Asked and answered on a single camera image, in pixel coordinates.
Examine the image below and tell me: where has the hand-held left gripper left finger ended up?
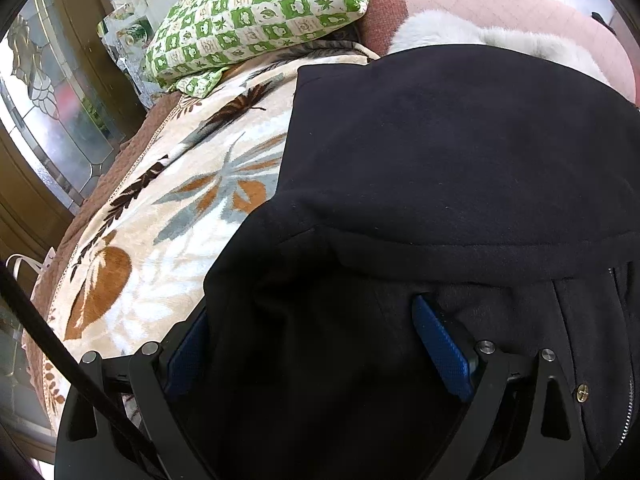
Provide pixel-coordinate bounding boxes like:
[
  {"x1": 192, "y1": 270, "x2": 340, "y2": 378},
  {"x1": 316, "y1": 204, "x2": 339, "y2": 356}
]
[{"x1": 65, "y1": 305, "x2": 217, "y2": 480}]

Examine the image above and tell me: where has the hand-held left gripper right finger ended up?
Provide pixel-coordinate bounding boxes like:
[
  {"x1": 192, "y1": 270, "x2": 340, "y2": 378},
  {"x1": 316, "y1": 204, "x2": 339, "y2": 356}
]
[{"x1": 411, "y1": 294, "x2": 576, "y2": 480}]

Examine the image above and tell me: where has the black coat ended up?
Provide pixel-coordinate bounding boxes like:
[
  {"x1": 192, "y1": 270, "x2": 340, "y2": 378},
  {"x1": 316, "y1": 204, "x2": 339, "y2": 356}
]
[{"x1": 172, "y1": 45, "x2": 640, "y2": 480}]

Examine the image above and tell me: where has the leaf print blanket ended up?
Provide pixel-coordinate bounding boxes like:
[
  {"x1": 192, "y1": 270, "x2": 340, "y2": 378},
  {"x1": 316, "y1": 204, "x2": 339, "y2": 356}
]
[{"x1": 42, "y1": 50, "x2": 383, "y2": 428}]

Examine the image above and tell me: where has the brown quilted mattress cover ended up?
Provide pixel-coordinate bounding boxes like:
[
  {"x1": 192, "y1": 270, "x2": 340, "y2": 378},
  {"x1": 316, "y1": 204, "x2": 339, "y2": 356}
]
[{"x1": 20, "y1": 92, "x2": 183, "y2": 433}]

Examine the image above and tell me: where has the stained glass door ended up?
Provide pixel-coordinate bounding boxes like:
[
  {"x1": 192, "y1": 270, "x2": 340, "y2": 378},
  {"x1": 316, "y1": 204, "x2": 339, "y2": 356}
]
[{"x1": 0, "y1": 0, "x2": 128, "y2": 213}]

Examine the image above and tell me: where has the white fluffy blanket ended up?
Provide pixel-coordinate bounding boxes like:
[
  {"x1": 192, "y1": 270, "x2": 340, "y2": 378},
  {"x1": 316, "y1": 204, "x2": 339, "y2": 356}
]
[{"x1": 387, "y1": 10, "x2": 613, "y2": 88}]

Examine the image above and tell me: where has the white ornate nightstand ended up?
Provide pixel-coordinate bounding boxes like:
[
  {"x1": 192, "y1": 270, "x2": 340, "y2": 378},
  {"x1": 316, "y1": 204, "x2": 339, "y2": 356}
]
[{"x1": 95, "y1": 0, "x2": 173, "y2": 111}]

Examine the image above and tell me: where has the pink quilted bedspread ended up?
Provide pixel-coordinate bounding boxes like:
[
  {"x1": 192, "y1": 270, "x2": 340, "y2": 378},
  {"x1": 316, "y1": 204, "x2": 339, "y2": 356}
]
[{"x1": 360, "y1": 0, "x2": 632, "y2": 97}]

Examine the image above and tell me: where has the green checkered pillow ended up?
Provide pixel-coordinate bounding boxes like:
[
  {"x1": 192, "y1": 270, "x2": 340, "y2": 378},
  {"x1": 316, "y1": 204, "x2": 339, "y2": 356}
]
[{"x1": 144, "y1": 0, "x2": 376, "y2": 98}]

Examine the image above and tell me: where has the black cable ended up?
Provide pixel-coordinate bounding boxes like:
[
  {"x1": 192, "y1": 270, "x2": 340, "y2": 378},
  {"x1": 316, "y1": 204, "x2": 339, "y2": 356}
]
[{"x1": 0, "y1": 264, "x2": 166, "y2": 480}]

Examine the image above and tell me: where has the white strap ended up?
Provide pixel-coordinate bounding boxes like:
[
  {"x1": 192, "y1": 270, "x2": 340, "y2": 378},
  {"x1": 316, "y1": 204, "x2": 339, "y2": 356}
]
[{"x1": 5, "y1": 247, "x2": 57, "y2": 277}]

